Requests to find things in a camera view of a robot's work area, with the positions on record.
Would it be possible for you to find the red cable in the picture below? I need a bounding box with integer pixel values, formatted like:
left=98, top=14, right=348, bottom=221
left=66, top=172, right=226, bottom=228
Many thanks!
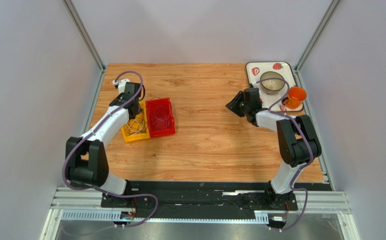
left=148, top=96, right=174, bottom=132

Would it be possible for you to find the blue cable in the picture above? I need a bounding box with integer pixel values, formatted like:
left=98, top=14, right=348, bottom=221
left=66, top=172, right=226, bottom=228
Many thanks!
left=128, top=114, right=148, bottom=136

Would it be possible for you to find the pink cable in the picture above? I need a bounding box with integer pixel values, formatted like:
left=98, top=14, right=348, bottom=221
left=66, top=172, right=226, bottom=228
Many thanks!
left=148, top=103, right=173, bottom=129

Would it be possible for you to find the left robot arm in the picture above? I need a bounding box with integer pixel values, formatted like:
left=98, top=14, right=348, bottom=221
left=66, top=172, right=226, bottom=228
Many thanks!
left=62, top=81, right=144, bottom=196

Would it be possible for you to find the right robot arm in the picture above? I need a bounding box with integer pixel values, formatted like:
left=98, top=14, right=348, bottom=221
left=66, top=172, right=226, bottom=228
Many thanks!
left=226, top=87, right=322, bottom=195

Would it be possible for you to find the strawberry pattern tray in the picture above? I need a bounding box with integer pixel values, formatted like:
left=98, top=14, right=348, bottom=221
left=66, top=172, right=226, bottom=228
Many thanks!
left=245, top=61, right=304, bottom=114

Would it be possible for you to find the beige ceramic bowl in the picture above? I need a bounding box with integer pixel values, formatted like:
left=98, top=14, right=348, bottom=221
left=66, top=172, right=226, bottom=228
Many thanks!
left=260, top=71, right=285, bottom=95

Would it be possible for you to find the yellow plastic bin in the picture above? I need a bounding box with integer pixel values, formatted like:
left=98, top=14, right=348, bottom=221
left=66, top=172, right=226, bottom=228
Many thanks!
left=121, top=101, right=150, bottom=143

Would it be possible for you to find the red plastic bin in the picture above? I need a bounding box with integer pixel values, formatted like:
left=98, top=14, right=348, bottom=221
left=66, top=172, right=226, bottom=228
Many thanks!
left=145, top=97, right=176, bottom=138

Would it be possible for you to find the orange mug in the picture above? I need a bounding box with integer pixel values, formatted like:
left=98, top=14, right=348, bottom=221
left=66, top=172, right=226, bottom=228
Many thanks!
left=282, top=86, right=307, bottom=109

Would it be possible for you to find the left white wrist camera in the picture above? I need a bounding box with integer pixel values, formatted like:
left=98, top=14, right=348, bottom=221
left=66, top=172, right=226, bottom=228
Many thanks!
left=112, top=78, right=130, bottom=94

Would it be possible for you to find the aluminium frame rail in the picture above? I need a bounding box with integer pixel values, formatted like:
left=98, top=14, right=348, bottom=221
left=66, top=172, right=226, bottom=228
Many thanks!
left=62, top=0, right=107, bottom=71

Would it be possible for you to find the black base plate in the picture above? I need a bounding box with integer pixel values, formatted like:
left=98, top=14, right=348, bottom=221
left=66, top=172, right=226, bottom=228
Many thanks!
left=98, top=181, right=298, bottom=220

